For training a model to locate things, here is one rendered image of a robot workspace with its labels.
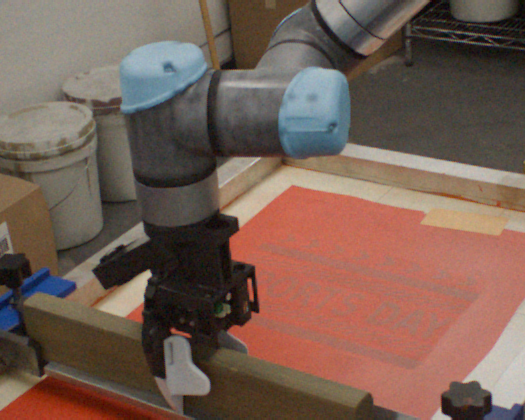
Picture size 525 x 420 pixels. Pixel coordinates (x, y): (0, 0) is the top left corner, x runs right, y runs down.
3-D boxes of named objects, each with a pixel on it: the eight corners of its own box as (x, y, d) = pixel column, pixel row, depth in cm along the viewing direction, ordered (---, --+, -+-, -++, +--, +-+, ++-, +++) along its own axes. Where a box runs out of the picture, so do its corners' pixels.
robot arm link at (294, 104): (354, 39, 105) (233, 41, 108) (334, 87, 95) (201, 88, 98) (359, 121, 109) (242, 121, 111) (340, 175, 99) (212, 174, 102)
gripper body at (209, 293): (216, 358, 109) (200, 242, 103) (142, 335, 113) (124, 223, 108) (262, 316, 114) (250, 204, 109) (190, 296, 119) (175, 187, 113)
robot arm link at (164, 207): (115, 179, 106) (171, 143, 112) (122, 225, 108) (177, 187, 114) (183, 194, 102) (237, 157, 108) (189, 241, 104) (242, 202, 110)
